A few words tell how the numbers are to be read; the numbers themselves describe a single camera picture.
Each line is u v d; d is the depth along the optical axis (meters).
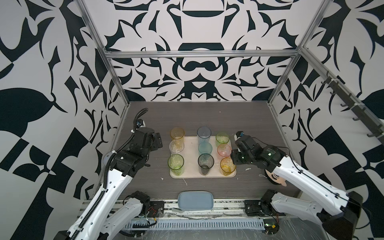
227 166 0.87
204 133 0.84
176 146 0.88
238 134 0.69
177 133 0.87
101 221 0.40
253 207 0.74
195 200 0.74
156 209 0.74
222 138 0.95
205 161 0.76
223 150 0.90
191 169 0.88
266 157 0.50
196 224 0.71
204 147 0.92
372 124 0.54
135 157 0.49
